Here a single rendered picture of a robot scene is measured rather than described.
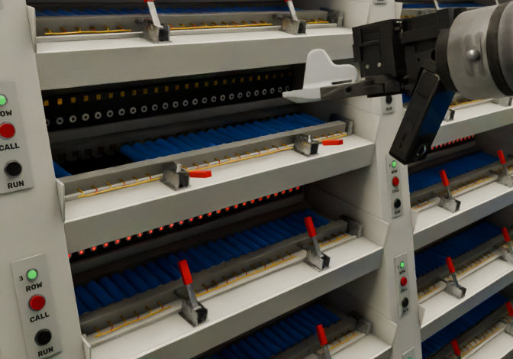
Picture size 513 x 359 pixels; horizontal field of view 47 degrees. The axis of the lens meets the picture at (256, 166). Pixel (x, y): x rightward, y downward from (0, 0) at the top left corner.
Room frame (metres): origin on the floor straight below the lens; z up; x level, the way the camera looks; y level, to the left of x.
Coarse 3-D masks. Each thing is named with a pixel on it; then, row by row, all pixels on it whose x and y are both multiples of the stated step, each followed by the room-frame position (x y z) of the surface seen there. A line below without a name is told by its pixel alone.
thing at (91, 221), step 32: (96, 128) 0.92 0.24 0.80; (128, 128) 0.96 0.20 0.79; (352, 128) 1.12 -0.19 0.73; (256, 160) 0.95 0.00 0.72; (288, 160) 0.96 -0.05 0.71; (320, 160) 0.99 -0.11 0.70; (352, 160) 1.06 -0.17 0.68; (64, 192) 0.69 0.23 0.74; (128, 192) 0.79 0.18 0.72; (160, 192) 0.80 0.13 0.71; (192, 192) 0.82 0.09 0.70; (224, 192) 0.86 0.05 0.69; (256, 192) 0.91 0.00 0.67; (64, 224) 0.70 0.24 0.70; (96, 224) 0.73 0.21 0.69; (128, 224) 0.76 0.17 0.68; (160, 224) 0.79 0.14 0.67
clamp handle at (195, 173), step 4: (180, 164) 0.82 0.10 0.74; (176, 168) 0.82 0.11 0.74; (180, 168) 0.82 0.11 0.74; (176, 172) 0.82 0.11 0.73; (180, 172) 0.82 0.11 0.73; (184, 172) 0.81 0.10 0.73; (188, 172) 0.81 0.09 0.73; (192, 172) 0.79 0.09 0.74; (196, 172) 0.78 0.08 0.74; (200, 172) 0.77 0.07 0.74; (204, 172) 0.77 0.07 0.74; (208, 172) 0.77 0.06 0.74; (192, 176) 0.79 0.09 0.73; (196, 176) 0.78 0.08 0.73; (200, 176) 0.77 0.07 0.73; (204, 176) 0.77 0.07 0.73; (208, 176) 0.77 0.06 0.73
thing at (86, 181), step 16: (304, 128) 1.05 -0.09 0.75; (320, 128) 1.06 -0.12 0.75; (336, 128) 1.09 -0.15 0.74; (224, 144) 0.94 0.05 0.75; (240, 144) 0.94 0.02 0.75; (256, 144) 0.96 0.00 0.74; (272, 144) 0.99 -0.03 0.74; (288, 144) 1.01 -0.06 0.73; (144, 160) 0.84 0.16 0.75; (160, 160) 0.85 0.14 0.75; (176, 160) 0.86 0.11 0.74; (192, 160) 0.88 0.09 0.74; (208, 160) 0.90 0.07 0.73; (64, 176) 0.77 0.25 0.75; (80, 176) 0.77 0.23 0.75; (96, 176) 0.78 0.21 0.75; (112, 176) 0.79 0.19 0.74; (128, 176) 0.81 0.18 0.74; (144, 176) 0.83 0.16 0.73; (96, 192) 0.76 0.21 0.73
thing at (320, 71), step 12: (312, 60) 0.69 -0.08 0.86; (324, 60) 0.69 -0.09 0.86; (312, 72) 0.69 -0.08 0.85; (324, 72) 0.69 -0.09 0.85; (336, 72) 0.69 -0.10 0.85; (348, 72) 0.68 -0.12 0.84; (312, 84) 0.69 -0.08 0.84; (324, 84) 0.69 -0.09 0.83; (336, 84) 0.68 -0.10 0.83; (288, 96) 0.71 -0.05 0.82; (300, 96) 0.70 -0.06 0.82; (312, 96) 0.69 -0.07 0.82
